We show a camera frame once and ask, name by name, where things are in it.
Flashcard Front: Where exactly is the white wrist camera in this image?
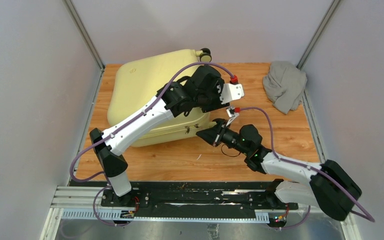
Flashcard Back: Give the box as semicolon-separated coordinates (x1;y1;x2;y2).
220;83;245;105
225;106;241;127

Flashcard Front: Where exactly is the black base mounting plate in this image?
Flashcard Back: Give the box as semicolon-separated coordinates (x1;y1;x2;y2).
99;180;298;219

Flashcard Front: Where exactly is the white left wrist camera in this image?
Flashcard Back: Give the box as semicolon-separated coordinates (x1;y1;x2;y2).
220;83;245;105

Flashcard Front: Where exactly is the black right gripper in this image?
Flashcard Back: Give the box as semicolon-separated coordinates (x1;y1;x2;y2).
196;118;250;156

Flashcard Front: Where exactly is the grey crumpled cloth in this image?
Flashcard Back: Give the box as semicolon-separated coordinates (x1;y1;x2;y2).
262;61;308;115

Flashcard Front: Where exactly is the cream suitcase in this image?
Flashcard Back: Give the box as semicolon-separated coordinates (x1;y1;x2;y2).
107;49;215;147

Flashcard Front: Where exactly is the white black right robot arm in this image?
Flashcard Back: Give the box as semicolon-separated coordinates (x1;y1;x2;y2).
196;120;362;221

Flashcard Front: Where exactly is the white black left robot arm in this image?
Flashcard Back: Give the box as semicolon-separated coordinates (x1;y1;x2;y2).
90;64;229;207

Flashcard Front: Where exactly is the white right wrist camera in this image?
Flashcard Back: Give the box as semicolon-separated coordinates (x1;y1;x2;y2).
225;106;241;127

